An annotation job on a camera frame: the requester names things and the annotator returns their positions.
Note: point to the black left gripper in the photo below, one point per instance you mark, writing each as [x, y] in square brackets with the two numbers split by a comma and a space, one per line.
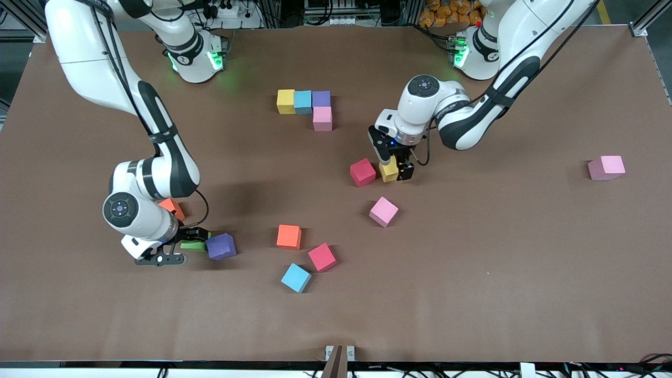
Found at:
[401, 154]

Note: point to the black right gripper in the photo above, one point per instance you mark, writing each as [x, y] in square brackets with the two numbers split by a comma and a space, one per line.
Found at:
[188, 232]

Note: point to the green foam cube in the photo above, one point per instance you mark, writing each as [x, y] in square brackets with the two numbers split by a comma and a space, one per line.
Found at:
[193, 246]

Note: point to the yellow foam cube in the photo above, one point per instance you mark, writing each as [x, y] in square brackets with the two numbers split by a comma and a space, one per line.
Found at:
[286, 101]
[388, 171]

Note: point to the purple foam cube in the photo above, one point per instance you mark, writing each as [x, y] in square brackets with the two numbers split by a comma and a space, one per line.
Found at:
[321, 98]
[221, 246]

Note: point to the red foam cube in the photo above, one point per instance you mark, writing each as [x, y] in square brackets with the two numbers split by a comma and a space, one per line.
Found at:
[363, 172]
[322, 257]

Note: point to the orange foam cube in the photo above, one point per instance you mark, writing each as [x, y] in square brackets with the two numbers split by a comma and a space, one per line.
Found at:
[289, 236]
[173, 206]

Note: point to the pink foam cube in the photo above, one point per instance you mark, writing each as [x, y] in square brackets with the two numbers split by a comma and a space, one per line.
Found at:
[606, 167]
[384, 211]
[322, 118]

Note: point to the blue foam cube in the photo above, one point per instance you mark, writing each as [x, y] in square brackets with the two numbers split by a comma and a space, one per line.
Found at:
[296, 277]
[303, 102]

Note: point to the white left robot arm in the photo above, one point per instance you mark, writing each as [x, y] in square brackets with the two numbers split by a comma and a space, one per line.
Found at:
[420, 105]

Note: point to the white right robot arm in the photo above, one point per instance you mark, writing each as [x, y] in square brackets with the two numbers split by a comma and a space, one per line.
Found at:
[168, 168]

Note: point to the white power strip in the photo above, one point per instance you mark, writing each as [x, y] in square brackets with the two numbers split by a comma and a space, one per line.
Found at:
[227, 11]

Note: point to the small white box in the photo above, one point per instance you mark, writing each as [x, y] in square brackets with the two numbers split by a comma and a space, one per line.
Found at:
[527, 371]

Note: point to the silver metal bracket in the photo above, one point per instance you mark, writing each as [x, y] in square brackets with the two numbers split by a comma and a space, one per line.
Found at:
[329, 352]

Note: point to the brown camera post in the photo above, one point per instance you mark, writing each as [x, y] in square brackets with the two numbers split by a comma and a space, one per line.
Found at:
[336, 365]

